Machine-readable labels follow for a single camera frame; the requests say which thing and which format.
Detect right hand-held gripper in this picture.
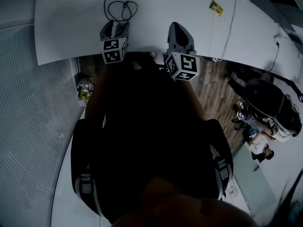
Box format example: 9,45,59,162
165,22,201,81

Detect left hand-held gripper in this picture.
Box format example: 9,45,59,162
99,20,131,65

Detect black wired mouse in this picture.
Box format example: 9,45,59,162
110,21,124,38

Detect black cable with plug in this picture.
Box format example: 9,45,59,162
265,41,280,73
99,0,138,23

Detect person's right forearm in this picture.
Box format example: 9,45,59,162
183,79,206,122

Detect person's left forearm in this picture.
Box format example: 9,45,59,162
84,64,112,120

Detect yellow card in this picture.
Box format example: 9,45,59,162
208,0,224,17

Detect small waste bin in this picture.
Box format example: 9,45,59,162
77,77,95,101

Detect person's black clothing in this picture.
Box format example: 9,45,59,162
71,52,234,224

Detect black office chair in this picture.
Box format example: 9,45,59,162
244,78,285,118

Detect black curved bar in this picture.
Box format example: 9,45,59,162
276,74,303,103

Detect white window blinds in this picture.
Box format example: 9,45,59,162
0,24,86,227

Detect frosted glass desk divider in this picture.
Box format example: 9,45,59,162
233,143,277,212

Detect white cable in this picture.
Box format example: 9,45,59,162
214,0,238,62

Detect grey shoulder strap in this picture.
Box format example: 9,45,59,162
209,145,234,198
75,173,95,198

